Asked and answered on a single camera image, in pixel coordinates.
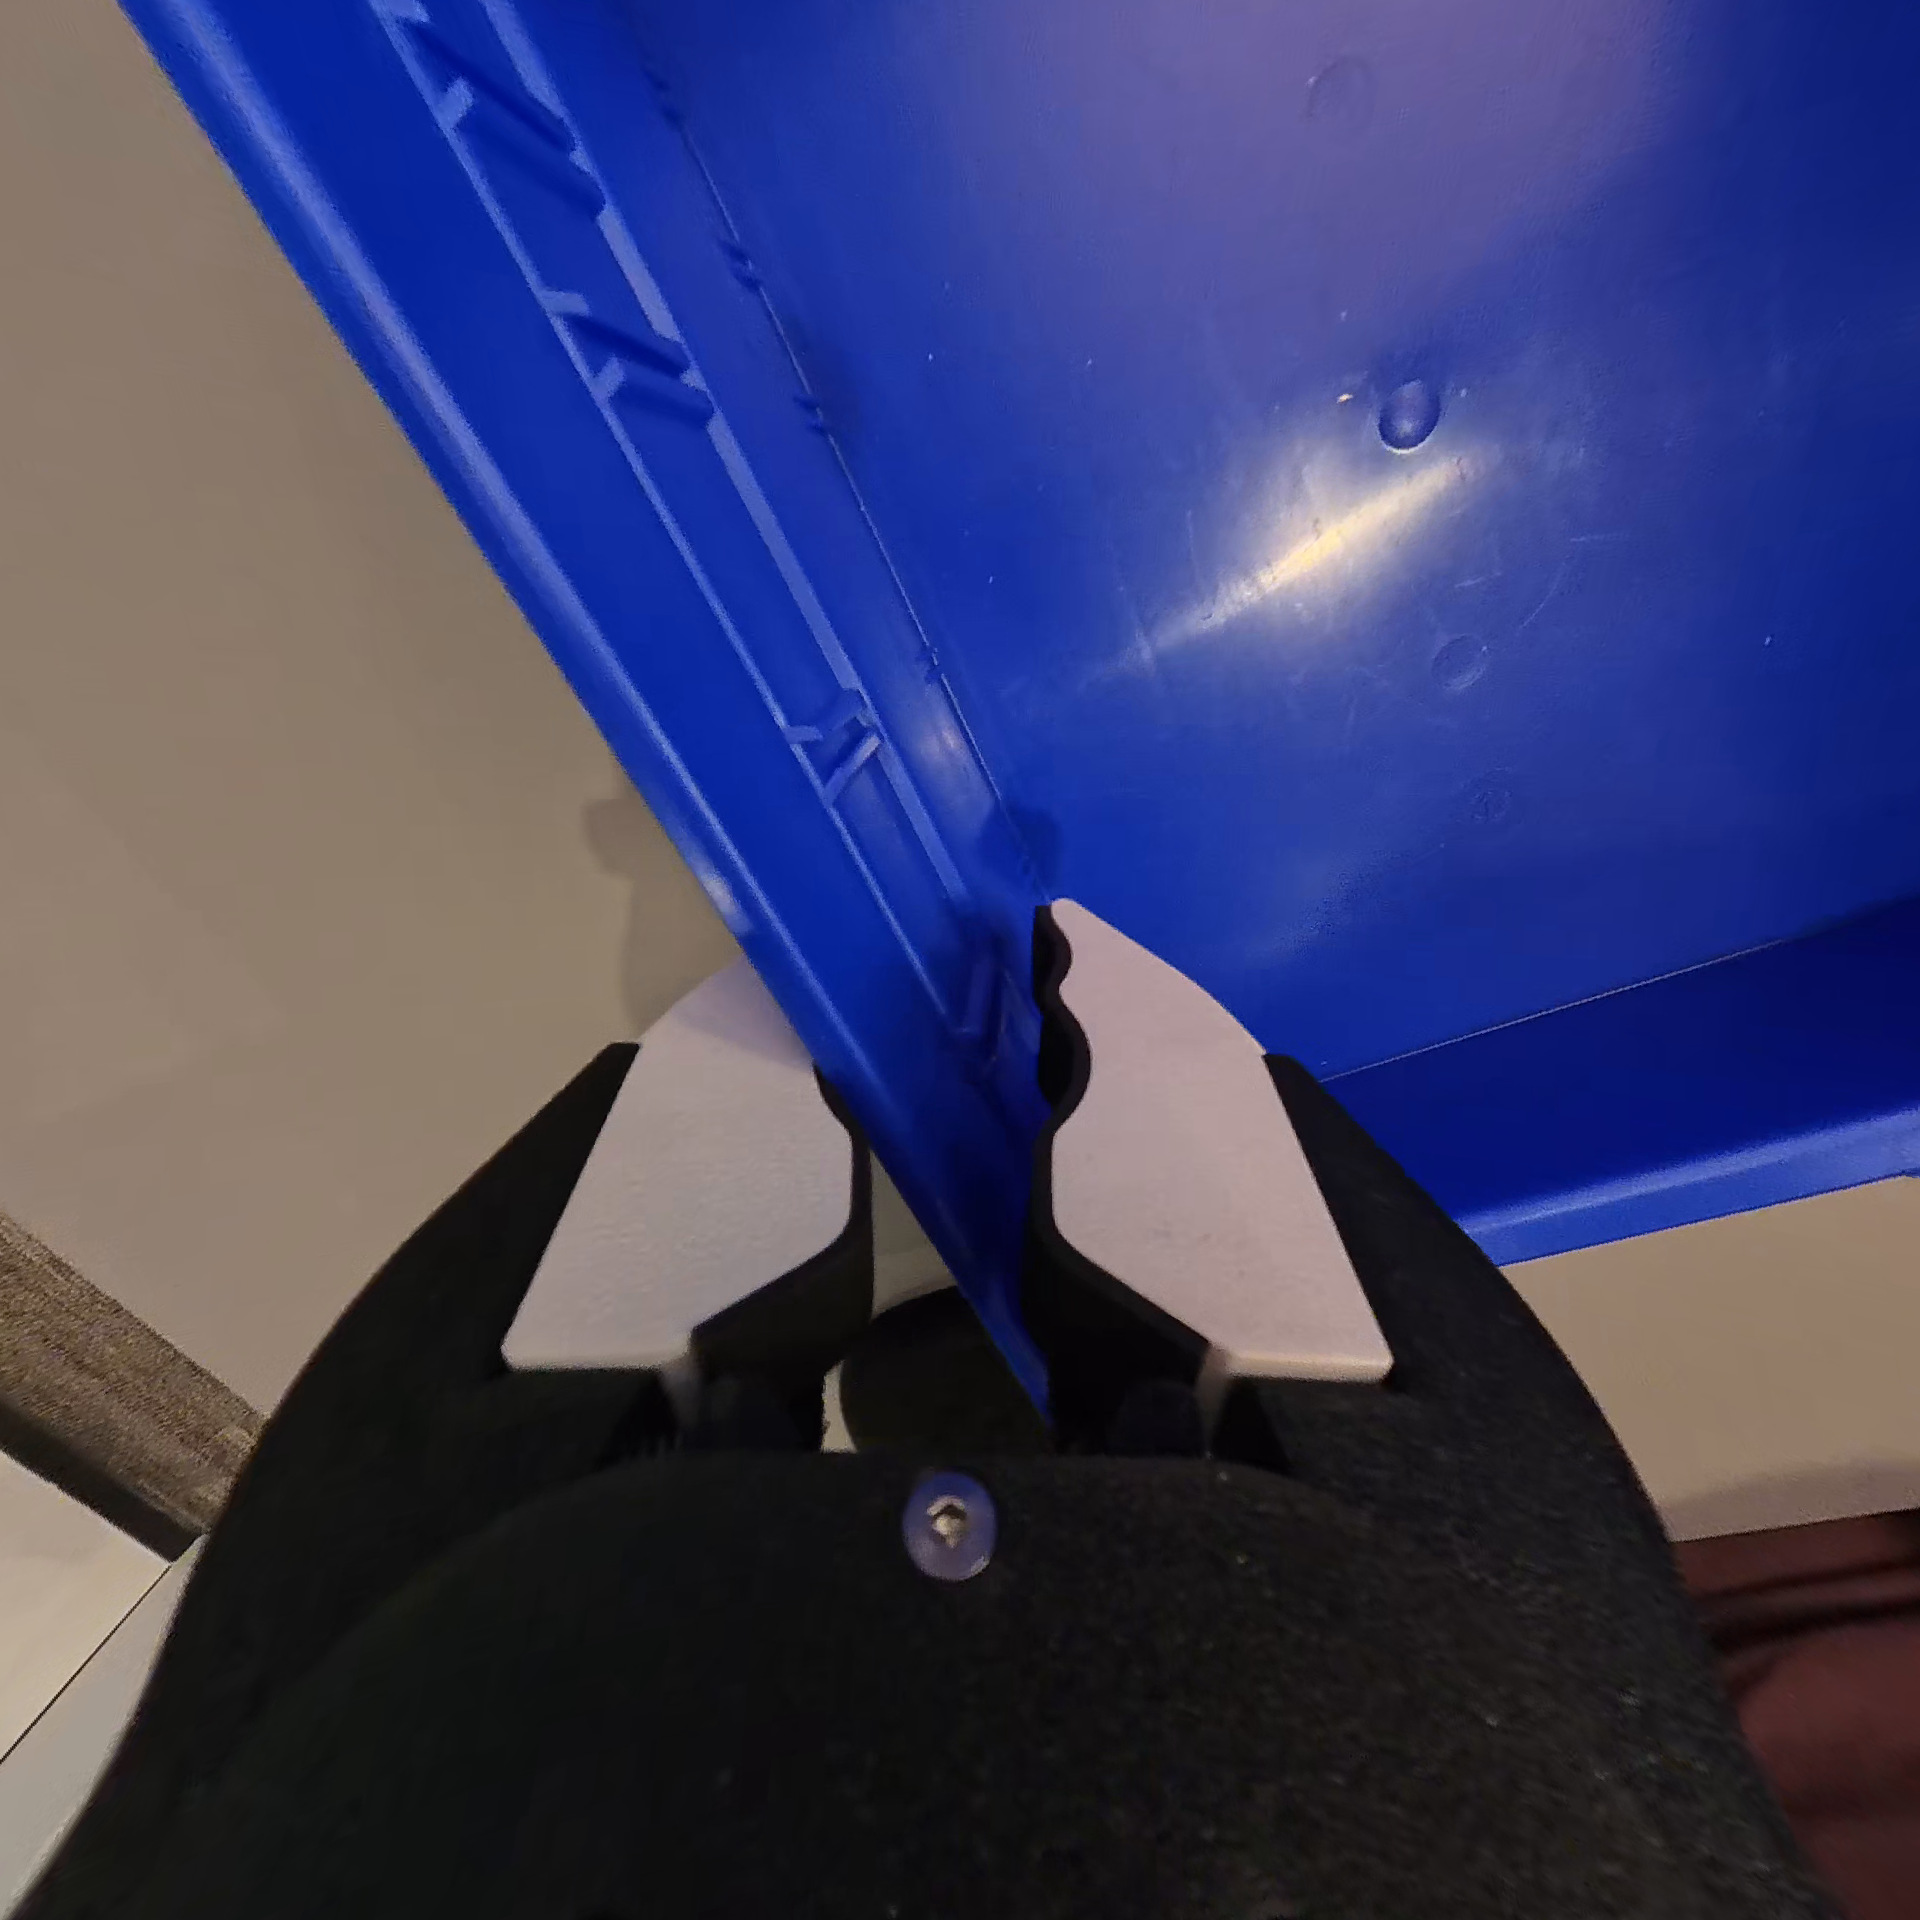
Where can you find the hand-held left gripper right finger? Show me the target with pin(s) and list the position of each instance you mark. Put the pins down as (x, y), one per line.
(1203, 1202)

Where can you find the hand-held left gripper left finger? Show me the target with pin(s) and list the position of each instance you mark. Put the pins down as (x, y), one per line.
(677, 1215)

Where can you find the blue plastic bin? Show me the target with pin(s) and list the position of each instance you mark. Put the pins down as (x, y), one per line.
(1352, 449)

